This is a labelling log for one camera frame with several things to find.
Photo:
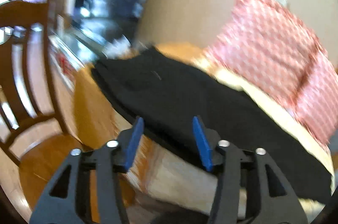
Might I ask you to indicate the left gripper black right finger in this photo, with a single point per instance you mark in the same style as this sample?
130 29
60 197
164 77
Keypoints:
270 197

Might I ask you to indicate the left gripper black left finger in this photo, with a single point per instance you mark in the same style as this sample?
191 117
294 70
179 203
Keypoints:
66 197

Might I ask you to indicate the black pants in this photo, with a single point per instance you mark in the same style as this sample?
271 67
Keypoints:
168 94

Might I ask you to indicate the golden yellow bed blanket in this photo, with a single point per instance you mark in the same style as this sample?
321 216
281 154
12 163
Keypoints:
157 172

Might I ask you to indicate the glass top TV stand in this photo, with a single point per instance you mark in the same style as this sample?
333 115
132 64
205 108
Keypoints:
73 50

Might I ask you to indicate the white clutter on stand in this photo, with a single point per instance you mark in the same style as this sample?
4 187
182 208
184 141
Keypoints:
117 48

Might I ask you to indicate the pink polka dot pillow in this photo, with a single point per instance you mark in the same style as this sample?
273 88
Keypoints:
273 49

